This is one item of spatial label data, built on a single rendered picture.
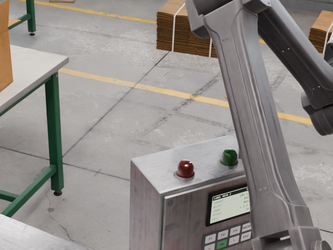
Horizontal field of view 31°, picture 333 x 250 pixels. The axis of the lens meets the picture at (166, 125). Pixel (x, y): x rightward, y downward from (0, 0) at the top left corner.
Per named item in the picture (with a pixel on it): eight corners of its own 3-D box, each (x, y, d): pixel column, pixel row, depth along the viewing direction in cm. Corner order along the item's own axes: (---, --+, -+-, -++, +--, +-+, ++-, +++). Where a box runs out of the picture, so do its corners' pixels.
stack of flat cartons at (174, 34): (154, 49, 505) (155, 12, 489) (172, 28, 550) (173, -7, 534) (230, 60, 490) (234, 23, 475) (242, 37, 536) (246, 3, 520)
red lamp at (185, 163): (172, 173, 82) (172, 158, 81) (188, 168, 83) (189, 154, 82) (181, 183, 80) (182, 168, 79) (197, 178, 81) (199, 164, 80)
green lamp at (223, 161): (215, 161, 85) (217, 147, 84) (231, 157, 86) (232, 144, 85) (225, 171, 83) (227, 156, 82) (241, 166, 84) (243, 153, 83)
